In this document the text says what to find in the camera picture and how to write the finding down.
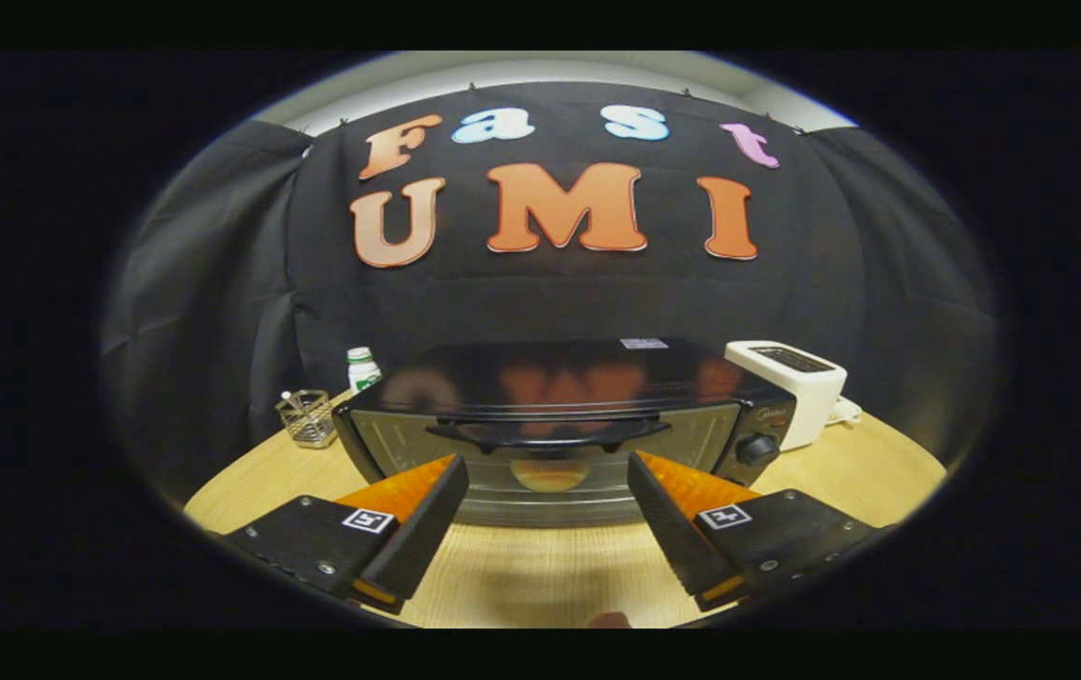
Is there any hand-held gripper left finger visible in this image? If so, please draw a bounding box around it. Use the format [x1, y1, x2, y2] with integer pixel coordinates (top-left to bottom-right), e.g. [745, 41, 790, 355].
[222, 453, 471, 615]

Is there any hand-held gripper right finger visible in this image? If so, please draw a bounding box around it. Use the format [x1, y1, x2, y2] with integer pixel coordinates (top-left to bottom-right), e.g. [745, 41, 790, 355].
[626, 450, 881, 613]

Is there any sugared donut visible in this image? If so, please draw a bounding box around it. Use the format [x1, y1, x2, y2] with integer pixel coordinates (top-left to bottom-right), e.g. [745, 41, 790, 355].
[510, 460, 588, 493]

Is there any black toaster oven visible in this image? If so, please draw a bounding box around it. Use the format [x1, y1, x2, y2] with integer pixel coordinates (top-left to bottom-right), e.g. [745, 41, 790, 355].
[332, 338, 798, 528]

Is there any white pop-up toaster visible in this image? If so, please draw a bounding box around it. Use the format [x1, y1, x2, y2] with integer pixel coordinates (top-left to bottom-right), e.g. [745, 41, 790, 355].
[724, 340, 849, 451]

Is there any white bottle green label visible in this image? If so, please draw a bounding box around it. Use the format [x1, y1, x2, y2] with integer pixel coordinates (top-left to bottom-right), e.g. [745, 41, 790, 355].
[346, 347, 383, 393]

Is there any wire mesh holder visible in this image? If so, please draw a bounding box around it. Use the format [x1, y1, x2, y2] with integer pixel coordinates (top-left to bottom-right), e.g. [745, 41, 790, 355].
[275, 389, 337, 449]

